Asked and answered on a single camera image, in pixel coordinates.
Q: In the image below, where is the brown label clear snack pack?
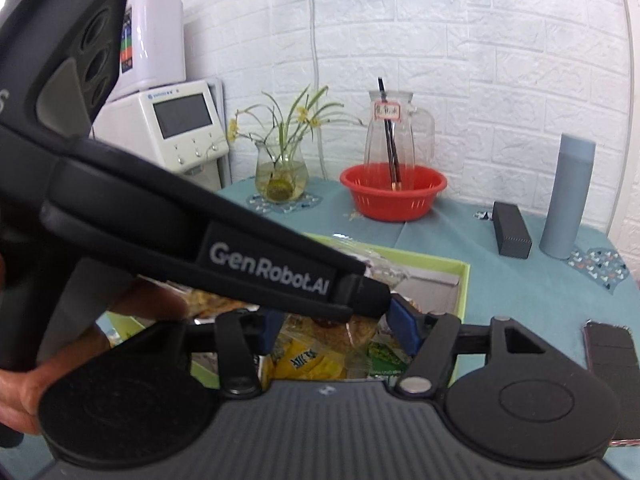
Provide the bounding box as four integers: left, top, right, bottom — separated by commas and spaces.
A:
282, 314, 378, 354

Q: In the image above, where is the yellow chips bag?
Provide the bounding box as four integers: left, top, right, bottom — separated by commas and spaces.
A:
259, 334, 347, 389

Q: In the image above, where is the green peas snack packet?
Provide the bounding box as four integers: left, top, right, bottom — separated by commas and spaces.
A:
367, 333, 411, 378

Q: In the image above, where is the person's left hand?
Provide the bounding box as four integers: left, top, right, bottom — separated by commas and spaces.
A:
1, 281, 188, 434

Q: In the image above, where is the green cardboard box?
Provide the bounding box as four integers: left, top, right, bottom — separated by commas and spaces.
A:
96, 231, 472, 391

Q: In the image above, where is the teal heart-print tablecloth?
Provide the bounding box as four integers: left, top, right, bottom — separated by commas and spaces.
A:
0, 174, 640, 480

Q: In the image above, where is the red plastic basket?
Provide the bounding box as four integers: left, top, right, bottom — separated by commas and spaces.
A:
340, 164, 448, 222

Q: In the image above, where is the smartphone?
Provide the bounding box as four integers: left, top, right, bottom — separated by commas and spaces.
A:
584, 320, 639, 446

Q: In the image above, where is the black stirring stick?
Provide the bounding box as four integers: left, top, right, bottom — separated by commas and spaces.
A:
378, 77, 401, 191

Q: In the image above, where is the white water dispenser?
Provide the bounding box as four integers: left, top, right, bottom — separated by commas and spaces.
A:
93, 80, 229, 192

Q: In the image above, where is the black rectangular case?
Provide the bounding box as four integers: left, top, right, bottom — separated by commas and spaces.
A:
492, 202, 532, 259

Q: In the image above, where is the glass vase with flowers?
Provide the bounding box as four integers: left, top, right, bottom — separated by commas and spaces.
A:
227, 86, 363, 204

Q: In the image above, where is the glass pitcher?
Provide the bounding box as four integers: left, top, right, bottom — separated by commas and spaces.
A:
364, 90, 435, 169

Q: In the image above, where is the white water purifier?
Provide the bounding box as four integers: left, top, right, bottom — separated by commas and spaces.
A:
107, 0, 186, 102

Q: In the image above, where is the grey cylinder bottle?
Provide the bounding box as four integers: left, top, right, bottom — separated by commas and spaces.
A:
539, 133, 596, 260

